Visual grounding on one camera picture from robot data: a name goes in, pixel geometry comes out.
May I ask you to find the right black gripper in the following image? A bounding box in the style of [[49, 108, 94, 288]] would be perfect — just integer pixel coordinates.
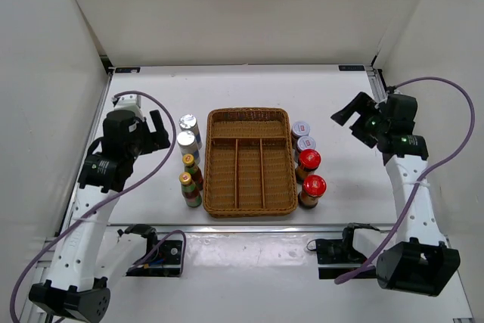
[[330, 92, 389, 149]]

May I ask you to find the silver lid shaker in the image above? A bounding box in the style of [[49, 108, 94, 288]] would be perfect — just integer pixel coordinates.
[[176, 130, 200, 163], [178, 114, 203, 149]]

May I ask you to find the white lid jar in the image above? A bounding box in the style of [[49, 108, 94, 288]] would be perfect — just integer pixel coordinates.
[[290, 120, 310, 149], [295, 135, 316, 155]]

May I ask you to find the green label sauce bottle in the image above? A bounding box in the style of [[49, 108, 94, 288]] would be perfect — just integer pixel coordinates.
[[179, 172, 202, 208], [182, 154, 203, 191]]

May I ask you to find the red lid chili jar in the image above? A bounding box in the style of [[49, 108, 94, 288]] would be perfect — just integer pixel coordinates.
[[298, 175, 327, 209], [295, 149, 321, 184]]

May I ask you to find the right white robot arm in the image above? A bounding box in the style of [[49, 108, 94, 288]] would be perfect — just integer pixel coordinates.
[[331, 92, 461, 297]]

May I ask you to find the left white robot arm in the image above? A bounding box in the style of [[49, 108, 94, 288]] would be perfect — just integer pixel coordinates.
[[28, 105, 173, 322]]

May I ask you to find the wicker divided basket tray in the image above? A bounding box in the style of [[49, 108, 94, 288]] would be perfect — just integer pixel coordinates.
[[203, 107, 297, 218]]

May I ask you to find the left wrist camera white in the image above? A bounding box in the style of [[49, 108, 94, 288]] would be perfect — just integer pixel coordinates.
[[111, 94, 144, 120]]

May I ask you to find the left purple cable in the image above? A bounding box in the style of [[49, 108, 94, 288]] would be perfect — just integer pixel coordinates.
[[8, 90, 178, 322]]

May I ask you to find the purple cable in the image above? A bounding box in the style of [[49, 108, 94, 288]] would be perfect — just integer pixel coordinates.
[[334, 76, 476, 285], [8, 90, 178, 322]]

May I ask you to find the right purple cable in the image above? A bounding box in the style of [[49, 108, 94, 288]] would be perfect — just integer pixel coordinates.
[[334, 76, 476, 285]]

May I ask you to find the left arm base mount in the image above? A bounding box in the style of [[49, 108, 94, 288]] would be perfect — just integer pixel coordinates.
[[126, 230, 187, 278]]

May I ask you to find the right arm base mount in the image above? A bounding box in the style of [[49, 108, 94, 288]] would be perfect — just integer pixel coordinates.
[[306, 238, 366, 280]]

